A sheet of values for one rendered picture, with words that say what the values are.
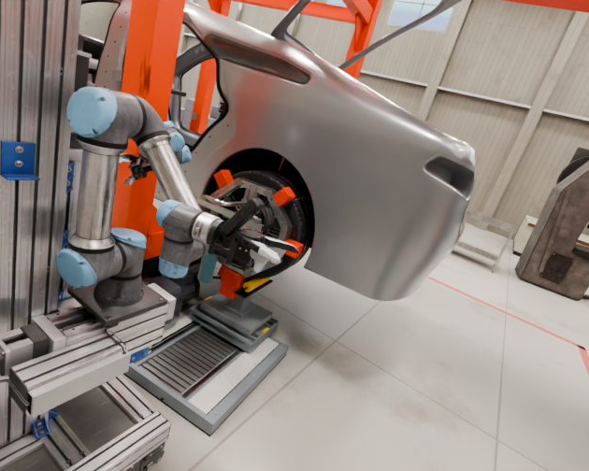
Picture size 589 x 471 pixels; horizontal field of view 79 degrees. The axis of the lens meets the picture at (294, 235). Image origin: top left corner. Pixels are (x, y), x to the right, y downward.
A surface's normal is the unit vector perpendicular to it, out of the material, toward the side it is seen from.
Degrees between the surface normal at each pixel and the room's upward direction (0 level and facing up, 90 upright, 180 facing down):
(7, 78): 90
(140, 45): 90
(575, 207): 90
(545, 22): 90
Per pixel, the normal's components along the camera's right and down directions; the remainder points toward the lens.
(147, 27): -0.43, 0.18
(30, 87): 0.80, 0.40
